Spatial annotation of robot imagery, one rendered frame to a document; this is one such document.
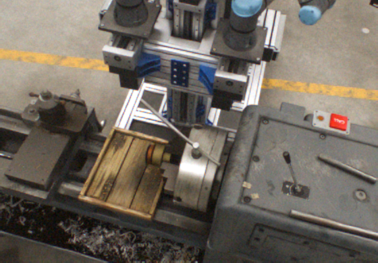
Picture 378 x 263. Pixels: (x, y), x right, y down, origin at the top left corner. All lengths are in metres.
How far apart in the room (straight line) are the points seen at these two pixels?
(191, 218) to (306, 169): 0.54
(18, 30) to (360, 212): 3.02
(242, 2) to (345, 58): 2.07
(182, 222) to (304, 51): 2.25
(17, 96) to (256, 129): 2.16
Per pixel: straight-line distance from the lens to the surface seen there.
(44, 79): 3.39
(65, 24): 3.76
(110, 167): 1.86
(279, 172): 1.45
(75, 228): 2.13
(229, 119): 2.83
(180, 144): 1.58
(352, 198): 1.49
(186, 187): 1.49
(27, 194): 1.83
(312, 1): 1.64
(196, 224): 1.76
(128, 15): 1.94
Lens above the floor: 2.49
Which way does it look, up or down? 56 degrees down
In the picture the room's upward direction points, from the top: 9 degrees clockwise
